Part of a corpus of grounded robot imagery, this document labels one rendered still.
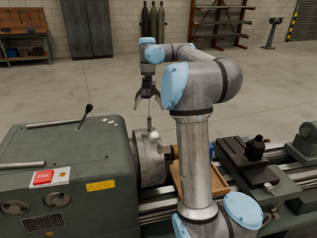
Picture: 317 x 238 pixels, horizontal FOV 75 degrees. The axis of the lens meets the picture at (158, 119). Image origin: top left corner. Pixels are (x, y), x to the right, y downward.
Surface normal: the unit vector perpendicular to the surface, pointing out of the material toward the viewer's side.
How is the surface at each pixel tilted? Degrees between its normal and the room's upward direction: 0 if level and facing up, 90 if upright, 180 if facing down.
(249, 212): 8
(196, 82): 61
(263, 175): 0
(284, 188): 0
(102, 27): 90
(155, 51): 85
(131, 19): 90
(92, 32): 90
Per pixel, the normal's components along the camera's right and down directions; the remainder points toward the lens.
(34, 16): 0.35, 0.50
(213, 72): 0.20, -0.30
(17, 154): 0.02, -0.85
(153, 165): 0.22, 0.11
